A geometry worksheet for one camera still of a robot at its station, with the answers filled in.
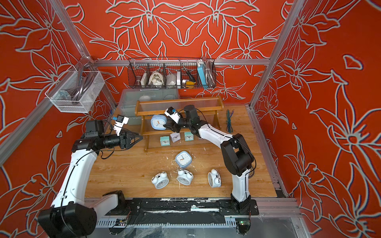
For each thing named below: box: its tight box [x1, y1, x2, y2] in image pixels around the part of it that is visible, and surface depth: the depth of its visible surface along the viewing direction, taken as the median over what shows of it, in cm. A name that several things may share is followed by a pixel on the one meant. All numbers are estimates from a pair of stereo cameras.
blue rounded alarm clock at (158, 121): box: [150, 114, 168, 130], surface depth 84 cm
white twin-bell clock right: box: [207, 168, 222, 188], surface depth 77 cm
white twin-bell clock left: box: [151, 171, 170, 190], surface depth 77 cm
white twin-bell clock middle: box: [177, 168, 194, 186], surface depth 77 cm
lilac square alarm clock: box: [170, 132, 182, 143], surface depth 96 cm
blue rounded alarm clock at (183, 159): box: [175, 150, 192, 169], surface depth 90 cm
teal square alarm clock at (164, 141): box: [159, 135, 171, 146], surface depth 94 cm
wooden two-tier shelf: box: [134, 95, 225, 153], surface depth 85 cm
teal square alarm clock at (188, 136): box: [184, 131, 194, 142], surface depth 97 cm
